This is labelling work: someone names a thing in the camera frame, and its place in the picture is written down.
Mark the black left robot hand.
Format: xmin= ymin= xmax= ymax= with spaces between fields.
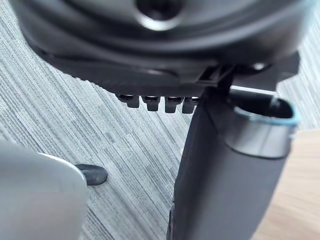
xmin=9 ymin=0 xmax=316 ymax=240

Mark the dark robot foot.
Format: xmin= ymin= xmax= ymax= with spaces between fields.
xmin=75 ymin=163 xmax=109 ymax=186

